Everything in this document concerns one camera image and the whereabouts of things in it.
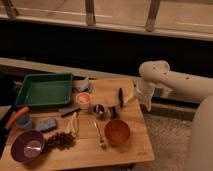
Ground small blue cup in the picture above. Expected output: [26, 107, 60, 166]
[15, 115, 32, 129]

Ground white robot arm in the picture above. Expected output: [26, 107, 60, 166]
[136, 60, 213, 171]

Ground black marker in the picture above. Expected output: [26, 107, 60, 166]
[118, 88, 123, 108]

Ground banana pieces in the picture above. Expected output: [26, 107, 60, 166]
[65, 113, 79, 137]

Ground wooden board table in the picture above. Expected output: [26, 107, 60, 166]
[0, 78, 154, 171]

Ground purple bowl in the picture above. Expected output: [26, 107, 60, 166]
[11, 130, 45, 163]

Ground green plastic tray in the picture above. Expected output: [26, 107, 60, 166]
[15, 73, 73, 108]

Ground grey blue cloth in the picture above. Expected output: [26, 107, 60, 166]
[73, 78, 92, 93]

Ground small metal can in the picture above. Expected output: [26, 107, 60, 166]
[108, 106, 118, 119]

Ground blue sponge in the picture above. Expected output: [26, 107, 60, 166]
[35, 118, 57, 132]

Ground dark knife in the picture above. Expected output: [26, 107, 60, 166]
[59, 106, 80, 117]

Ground orange bowl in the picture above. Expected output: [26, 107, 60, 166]
[104, 119, 130, 146]

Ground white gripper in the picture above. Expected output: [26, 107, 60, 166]
[135, 78, 155, 111]

